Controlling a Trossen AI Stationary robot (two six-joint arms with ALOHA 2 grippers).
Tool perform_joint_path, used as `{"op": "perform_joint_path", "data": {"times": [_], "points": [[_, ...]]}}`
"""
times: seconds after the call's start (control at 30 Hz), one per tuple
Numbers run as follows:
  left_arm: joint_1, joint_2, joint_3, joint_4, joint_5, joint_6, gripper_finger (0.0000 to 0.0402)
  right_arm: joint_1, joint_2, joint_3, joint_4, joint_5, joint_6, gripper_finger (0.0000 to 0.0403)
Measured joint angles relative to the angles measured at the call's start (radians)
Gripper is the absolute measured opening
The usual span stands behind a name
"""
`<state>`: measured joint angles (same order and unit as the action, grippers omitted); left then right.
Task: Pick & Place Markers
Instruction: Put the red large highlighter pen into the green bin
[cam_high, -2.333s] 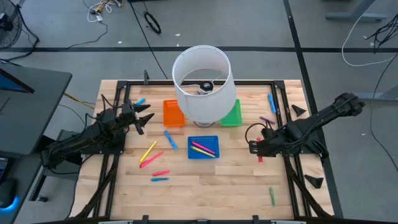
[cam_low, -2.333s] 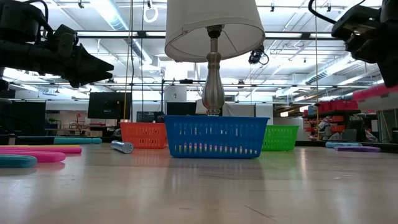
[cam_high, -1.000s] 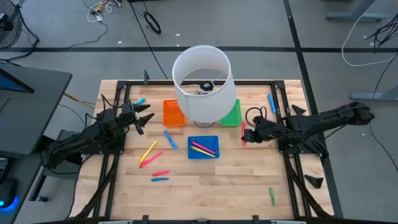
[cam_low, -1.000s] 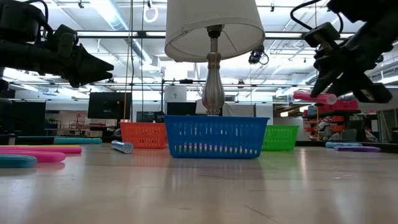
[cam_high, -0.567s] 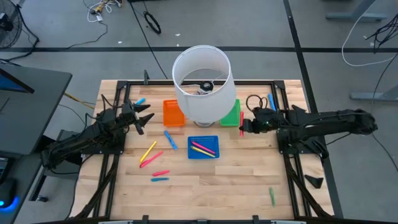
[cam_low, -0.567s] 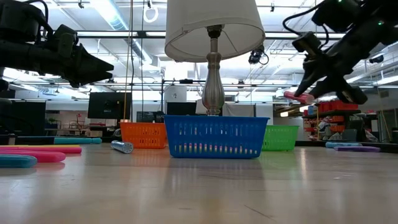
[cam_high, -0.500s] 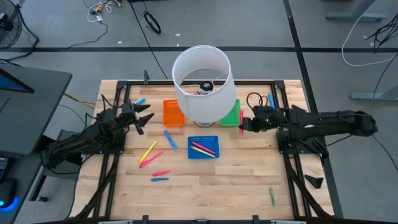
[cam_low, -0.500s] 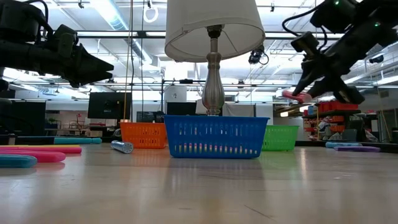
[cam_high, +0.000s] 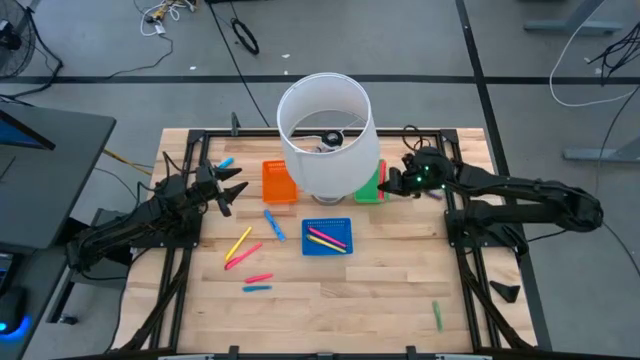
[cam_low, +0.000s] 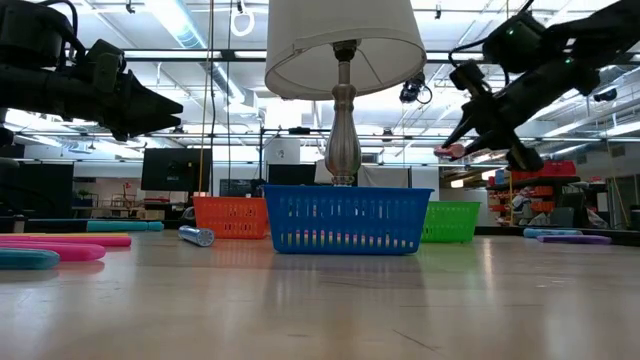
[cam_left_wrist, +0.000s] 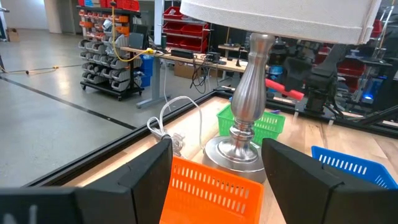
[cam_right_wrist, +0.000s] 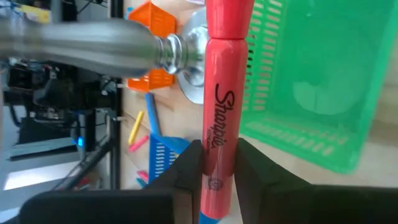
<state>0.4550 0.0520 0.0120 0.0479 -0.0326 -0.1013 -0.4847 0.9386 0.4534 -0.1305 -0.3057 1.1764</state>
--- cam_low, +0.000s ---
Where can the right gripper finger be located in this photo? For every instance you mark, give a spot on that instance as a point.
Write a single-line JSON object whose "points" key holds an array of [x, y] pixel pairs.
{"points": [[462, 127], [492, 142]]}

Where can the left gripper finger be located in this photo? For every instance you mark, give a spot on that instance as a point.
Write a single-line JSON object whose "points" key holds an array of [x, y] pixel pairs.
{"points": [[150, 105], [150, 124]]}

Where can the red marker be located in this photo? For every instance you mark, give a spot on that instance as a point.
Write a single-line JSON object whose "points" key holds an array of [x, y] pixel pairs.
{"points": [[450, 151]]}

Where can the teal marker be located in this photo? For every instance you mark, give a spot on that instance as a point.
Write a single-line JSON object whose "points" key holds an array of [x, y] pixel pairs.
{"points": [[30, 259], [125, 226]]}

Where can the light blue marker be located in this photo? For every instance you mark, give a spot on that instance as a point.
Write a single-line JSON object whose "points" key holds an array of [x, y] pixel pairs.
{"points": [[550, 232]]}

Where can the metallic blue marker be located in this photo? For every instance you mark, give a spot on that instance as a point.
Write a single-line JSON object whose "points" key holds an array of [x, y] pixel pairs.
{"points": [[195, 235]]}

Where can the purple marker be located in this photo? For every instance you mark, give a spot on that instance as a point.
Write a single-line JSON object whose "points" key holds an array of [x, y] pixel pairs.
{"points": [[575, 239]]}

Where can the short pink marker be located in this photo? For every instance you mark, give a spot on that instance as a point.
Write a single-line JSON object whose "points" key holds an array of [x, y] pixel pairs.
{"points": [[75, 251]]}

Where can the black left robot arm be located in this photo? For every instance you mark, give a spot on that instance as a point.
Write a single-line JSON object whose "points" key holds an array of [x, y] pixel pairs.
{"points": [[40, 95]]}

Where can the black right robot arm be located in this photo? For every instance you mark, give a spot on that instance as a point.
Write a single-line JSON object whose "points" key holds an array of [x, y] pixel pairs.
{"points": [[600, 30]]}

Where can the red storage bin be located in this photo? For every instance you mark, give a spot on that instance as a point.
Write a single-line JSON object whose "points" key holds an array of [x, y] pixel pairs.
{"points": [[560, 169], [520, 176]]}

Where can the large black monitor screen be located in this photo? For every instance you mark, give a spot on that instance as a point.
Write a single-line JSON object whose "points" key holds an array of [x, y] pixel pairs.
{"points": [[175, 170]]}

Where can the storage shelf rack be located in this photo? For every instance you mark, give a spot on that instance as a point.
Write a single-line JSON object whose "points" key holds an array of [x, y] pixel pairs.
{"points": [[550, 181]]}

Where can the green plastic basket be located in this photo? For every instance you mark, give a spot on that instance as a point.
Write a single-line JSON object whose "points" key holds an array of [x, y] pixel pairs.
{"points": [[450, 206]]}

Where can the white hanging cloth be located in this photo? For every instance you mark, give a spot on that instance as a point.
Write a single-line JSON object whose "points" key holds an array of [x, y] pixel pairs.
{"points": [[385, 177]]}

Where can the dark chalkboard sign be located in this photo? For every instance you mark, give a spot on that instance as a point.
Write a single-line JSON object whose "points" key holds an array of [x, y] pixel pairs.
{"points": [[240, 187]]}

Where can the orange plastic basket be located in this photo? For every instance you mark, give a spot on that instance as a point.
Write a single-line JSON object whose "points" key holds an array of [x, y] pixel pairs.
{"points": [[230, 202]]}

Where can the white shade silver table lamp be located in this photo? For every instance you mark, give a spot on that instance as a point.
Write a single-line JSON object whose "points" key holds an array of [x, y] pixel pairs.
{"points": [[345, 145]]}

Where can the blue plastic basket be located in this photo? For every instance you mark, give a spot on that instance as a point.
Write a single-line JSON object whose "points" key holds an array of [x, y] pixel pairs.
{"points": [[345, 192]]}

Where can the white numbered sign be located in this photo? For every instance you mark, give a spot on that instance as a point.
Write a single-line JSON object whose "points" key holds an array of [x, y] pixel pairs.
{"points": [[282, 150]]}

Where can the small dark monitor screen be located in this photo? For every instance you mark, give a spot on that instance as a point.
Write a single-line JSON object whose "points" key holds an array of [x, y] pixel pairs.
{"points": [[292, 175]]}

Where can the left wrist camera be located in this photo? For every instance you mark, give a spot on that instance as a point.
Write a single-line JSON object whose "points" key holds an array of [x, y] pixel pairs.
{"points": [[106, 65]]}

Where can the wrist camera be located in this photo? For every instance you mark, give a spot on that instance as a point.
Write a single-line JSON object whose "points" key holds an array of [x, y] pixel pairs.
{"points": [[106, 65], [515, 45]]}

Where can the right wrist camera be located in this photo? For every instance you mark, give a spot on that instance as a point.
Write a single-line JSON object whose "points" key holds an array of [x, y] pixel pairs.
{"points": [[515, 45]]}

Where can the black hanging camera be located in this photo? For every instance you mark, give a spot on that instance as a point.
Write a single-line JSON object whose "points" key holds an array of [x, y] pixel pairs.
{"points": [[411, 91]]}

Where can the black ceiling camera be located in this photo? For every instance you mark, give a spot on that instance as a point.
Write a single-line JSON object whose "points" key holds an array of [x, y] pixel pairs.
{"points": [[605, 95]]}

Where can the black overhead frame beam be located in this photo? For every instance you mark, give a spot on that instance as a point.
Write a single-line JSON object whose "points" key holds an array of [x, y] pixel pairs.
{"points": [[228, 55]]}

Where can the black background pipe frame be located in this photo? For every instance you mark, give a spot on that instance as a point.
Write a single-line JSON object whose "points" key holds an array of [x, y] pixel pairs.
{"points": [[260, 165]]}

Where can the black aluminium table frame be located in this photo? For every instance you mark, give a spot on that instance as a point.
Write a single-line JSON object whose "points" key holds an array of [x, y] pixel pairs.
{"points": [[50, 226]]}

